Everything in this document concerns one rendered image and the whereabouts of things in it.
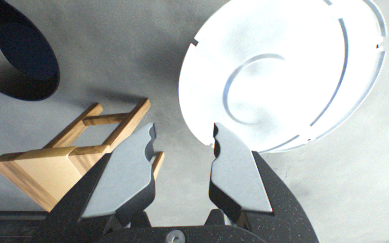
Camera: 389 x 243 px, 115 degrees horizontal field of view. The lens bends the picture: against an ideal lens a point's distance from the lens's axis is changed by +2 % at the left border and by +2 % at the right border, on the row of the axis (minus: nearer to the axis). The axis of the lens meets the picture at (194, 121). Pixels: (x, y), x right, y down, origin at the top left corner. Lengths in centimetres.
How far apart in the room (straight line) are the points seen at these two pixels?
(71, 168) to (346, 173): 140
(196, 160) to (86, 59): 65
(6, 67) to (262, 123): 85
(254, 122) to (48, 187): 48
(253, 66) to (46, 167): 43
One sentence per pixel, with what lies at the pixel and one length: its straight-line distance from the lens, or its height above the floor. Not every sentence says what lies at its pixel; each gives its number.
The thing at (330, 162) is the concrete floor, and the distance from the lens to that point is 116.
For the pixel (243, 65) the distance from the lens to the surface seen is 24.
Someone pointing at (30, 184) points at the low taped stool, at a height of 33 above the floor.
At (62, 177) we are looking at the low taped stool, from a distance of 41.
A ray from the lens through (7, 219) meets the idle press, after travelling 178.
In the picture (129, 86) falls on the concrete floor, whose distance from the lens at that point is 59.
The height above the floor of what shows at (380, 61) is 29.
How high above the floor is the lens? 52
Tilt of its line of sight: 61 degrees down
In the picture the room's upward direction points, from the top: 176 degrees clockwise
